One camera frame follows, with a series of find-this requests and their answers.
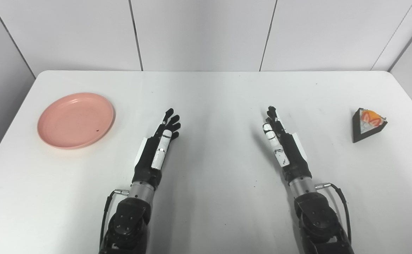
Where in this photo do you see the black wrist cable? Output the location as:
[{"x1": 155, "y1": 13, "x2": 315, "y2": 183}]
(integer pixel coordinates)
[
  {"x1": 315, "y1": 183, "x2": 352, "y2": 244},
  {"x1": 100, "y1": 189, "x2": 129, "y2": 247}
]

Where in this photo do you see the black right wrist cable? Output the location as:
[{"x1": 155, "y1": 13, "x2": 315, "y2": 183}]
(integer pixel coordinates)
[{"x1": 315, "y1": 183, "x2": 352, "y2": 244}]

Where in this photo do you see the pink round plate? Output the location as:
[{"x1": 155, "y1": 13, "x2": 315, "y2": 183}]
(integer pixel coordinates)
[{"x1": 37, "y1": 92, "x2": 115, "y2": 150}]

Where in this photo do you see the chocolate cake slice with fruit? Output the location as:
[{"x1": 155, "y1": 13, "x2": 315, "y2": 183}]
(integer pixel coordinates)
[{"x1": 352, "y1": 108, "x2": 388, "y2": 143}]

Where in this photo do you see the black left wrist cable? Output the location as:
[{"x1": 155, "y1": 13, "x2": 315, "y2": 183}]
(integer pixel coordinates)
[{"x1": 100, "y1": 189, "x2": 129, "y2": 247}]

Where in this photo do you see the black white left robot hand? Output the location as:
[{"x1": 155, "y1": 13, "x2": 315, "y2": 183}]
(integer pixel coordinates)
[{"x1": 132, "y1": 108, "x2": 182, "y2": 188}]

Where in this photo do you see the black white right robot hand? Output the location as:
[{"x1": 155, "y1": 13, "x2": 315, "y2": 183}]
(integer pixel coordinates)
[{"x1": 262, "y1": 106, "x2": 313, "y2": 185}]

